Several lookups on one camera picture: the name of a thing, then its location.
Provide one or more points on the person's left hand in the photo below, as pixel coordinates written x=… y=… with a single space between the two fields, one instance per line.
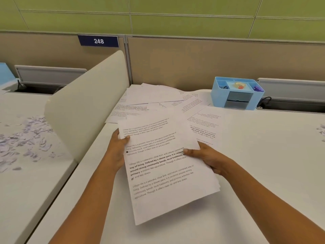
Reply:
x=116 y=152

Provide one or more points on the person's right hand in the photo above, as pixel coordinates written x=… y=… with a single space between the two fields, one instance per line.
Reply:
x=213 y=160

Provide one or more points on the gathered printed sheet bundle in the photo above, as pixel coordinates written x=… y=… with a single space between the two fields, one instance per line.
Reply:
x=162 y=180

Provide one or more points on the pile of printed papers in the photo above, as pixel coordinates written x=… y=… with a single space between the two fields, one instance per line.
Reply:
x=157 y=99

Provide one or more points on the purple stapler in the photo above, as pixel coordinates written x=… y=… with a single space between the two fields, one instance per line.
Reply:
x=257 y=88
x=223 y=86

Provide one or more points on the clear tape roll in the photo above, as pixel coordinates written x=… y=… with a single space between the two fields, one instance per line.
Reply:
x=236 y=85

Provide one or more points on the heap of paper scraps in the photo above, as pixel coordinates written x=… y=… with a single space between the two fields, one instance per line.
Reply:
x=322 y=129
x=22 y=139

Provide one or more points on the person's right forearm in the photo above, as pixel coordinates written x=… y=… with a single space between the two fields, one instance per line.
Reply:
x=274 y=205

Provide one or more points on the person's left forearm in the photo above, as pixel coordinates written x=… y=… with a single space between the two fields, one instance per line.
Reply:
x=83 y=210

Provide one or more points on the white desk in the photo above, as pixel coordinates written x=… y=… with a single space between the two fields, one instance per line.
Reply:
x=25 y=200
x=266 y=155

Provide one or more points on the white side divider panel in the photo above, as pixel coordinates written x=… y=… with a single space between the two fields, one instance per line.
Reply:
x=83 y=106

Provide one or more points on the beige partition panel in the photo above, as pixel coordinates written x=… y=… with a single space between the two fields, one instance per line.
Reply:
x=38 y=50
x=177 y=60

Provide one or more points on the blue number sign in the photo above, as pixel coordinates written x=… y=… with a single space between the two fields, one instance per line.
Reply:
x=86 y=41

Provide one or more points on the grey partition post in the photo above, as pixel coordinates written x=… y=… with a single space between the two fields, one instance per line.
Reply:
x=128 y=60

